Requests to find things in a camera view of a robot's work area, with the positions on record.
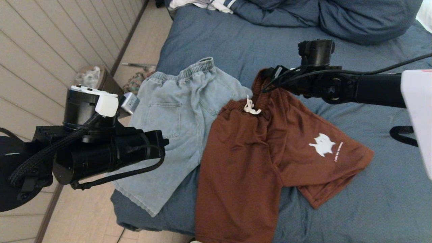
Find white striped garment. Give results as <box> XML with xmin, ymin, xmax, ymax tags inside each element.
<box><xmin>168</xmin><ymin>0</ymin><xmax>241</xmax><ymax>15</ymax></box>

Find brown metal trash bin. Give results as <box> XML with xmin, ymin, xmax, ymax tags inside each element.
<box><xmin>77</xmin><ymin>66</ymin><xmax>125</xmax><ymax>98</ymax></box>

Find crumpled blue blanket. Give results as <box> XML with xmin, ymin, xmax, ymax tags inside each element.
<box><xmin>233</xmin><ymin>0</ymin><xmax>320</xmax><ymax>28</ymax></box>

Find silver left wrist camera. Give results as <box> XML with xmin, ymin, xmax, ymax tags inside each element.
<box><xmin>120</xmin><ymin>92</ymin><xmax>140</xmax><ymax>115</ymax></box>

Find blue bed cover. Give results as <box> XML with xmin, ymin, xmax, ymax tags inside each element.
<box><xmin>111</xmin><ymin>5</ymin><xmax>432</xmax><ymax>243</ymax></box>

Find light blue denim shorts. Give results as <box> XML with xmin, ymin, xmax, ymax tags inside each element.
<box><xmin>113</xmin><ymin>57</ymin><xmax>253</xmax><ymax>217</ymax></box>

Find multicoloured cloth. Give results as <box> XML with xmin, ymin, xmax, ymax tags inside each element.
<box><xmin>123</xmin><ymin>72</ymin><xmax>155</xmax><ymax>95</ymax></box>

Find clear plastic bin liner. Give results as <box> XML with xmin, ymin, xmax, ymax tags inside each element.
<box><xmin>78</xmin><ymin>66</ymin><xmax>102</xmax><ymax>87</ymax></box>

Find blue pillow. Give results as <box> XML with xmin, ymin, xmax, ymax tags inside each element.
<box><xmin>318</xmin><ymin>0</ymin><xmax>422</xmax><ymax>45</ymax></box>

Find rust brown shorts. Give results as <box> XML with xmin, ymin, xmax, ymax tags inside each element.
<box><xmin>195</xmin><ymin>69</ymin><xmax>374</xmax><ymax>243</ymax></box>

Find white pillow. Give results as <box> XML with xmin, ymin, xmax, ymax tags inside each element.
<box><xmin>414</xmin><ymin>0</ymin><xmax>432</xmax><ymax>34</ymax></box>

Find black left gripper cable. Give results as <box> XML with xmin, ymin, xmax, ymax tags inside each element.
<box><xmin>70</xmin><ymin>144</ymin><xmax>166</xmax><ymax>190</ymax></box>

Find silver metal object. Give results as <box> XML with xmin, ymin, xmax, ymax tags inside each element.
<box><xmin>121</xmin><ymin>62</ymin><xmax>157</xmax><ymax>72</ymax></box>

